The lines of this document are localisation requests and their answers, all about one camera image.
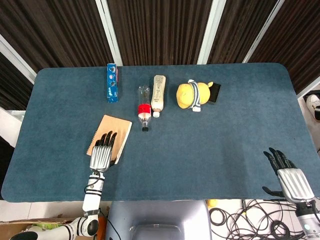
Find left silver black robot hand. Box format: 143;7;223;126
89;130;119;173

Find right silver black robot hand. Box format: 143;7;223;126
261;147;315;204

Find brown spiral notebook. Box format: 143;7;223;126
86;114;133;165

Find clear bottle with red label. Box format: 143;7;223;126
137;85;152;133

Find blue cookie box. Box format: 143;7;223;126
107;63;119;104

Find blue felt table mat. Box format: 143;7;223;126
0;62;320;203

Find white sneaker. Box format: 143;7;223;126
306;93;320;117

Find beige milk tea bottle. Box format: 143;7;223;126
150;74;167;118

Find grey robot torso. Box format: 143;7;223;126
104;199;213;240

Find green package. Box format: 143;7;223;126
32;223;63;232

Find cardboard box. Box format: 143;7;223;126
0;217;78;240

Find yellow plush toy with scarf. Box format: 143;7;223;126
176;79;214;112

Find black smartphone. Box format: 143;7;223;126
209;83;222;104

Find tangled black cables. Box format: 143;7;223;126
208;198;305;240

